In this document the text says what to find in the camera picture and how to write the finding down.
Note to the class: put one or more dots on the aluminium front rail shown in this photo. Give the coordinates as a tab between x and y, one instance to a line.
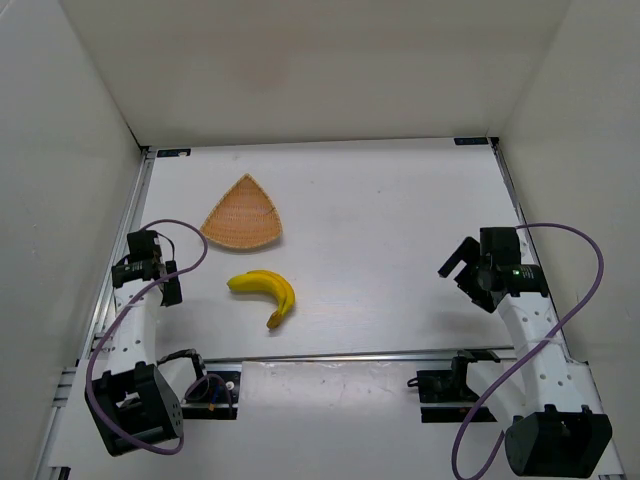
416	355

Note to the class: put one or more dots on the black right corner bracket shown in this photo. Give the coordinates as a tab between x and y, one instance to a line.
471	141

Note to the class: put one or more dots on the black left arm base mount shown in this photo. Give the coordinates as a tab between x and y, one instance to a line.
211	401

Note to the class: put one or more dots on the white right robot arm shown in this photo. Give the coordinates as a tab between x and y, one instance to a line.
549	428

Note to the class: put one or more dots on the black corner bracket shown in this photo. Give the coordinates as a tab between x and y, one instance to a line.
471	141
173	153

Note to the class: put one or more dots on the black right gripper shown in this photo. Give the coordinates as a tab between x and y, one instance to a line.
467	278

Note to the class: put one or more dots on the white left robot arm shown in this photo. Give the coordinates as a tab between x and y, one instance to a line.
134	403

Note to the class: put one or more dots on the aluminium rail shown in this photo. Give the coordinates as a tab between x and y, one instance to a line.
93	323
416	355
528	250

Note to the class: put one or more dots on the aluminium right side rail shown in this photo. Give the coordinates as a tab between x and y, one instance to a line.
528	250

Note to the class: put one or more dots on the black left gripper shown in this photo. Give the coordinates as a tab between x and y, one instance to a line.
170	288

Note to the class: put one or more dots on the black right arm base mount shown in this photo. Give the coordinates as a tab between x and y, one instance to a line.
444	394

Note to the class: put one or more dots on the black left corner bracket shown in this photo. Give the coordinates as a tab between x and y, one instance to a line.
173	153

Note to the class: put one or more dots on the yellow fake banana bunch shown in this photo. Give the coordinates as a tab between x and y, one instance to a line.
266	282

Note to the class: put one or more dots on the aluminium left side rail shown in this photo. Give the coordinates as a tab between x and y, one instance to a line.
93	323

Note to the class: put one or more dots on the woven triangular fruit basket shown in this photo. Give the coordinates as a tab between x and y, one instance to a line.
245	218

